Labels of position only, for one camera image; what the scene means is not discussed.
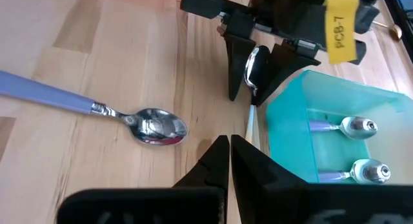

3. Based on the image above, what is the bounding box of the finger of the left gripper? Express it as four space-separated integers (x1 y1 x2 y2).
251 39 322 105
218 10 256 101

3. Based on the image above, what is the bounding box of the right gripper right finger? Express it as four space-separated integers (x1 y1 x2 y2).
232 135 307 190

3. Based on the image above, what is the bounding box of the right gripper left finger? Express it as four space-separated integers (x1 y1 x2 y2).
174 136 230 190

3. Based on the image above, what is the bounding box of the orange-handled silver spoon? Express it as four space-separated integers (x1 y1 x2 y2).
243 45 271 147

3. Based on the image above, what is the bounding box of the purple-handled silver spoon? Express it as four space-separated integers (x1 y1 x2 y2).
0 70 189 146
309 116 378 140
317 158 391 185

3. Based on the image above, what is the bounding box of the gold spoon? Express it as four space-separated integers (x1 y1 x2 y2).
370 19 403 41

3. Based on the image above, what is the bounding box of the teal plastic bin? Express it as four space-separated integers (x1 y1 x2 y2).
266 70 413 186

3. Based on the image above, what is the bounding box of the yellow label tag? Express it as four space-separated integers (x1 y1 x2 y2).
323 0 361 65

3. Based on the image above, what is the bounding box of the black aluminium table frame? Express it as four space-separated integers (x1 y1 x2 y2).
383 0 413 62

